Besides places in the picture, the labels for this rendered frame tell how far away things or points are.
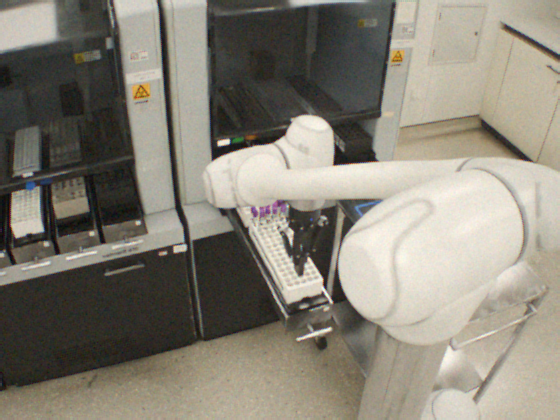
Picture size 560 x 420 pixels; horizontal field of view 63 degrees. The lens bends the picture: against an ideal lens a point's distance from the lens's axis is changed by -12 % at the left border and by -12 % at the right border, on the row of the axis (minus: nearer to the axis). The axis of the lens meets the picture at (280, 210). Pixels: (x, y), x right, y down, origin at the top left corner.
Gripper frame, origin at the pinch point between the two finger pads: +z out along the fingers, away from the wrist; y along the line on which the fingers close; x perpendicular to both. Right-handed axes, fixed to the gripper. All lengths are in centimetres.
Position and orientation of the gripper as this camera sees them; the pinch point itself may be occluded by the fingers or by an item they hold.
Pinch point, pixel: (299, 262)
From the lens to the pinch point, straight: 132.5
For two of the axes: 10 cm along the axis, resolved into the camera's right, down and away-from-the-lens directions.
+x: 3.8, 6.1, -7.0
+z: -0.4, 7.6, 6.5
